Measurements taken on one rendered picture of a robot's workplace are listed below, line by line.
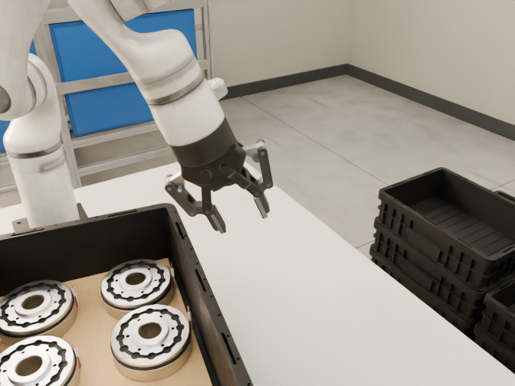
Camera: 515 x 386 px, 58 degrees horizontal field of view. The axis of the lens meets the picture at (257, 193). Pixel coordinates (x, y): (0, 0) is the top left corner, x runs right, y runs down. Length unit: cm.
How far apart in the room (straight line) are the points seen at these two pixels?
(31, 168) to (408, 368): 71
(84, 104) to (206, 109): 204
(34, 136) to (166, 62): 43
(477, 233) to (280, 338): 88
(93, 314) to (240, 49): 325
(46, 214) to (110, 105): 168
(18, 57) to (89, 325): 41
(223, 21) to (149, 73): 322
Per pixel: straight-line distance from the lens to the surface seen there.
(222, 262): 99
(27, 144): 88
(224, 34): 373
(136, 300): 70
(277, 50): 402
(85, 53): 248
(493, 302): 135
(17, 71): 81
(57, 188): 92
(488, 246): 153
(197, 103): 51
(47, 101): 89
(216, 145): 53
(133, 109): 262
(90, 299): 77
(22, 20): 78
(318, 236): 107
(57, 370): 65
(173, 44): 50
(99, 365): 68
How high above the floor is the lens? 134
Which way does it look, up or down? 32 degrees down
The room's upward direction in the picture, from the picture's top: straight up
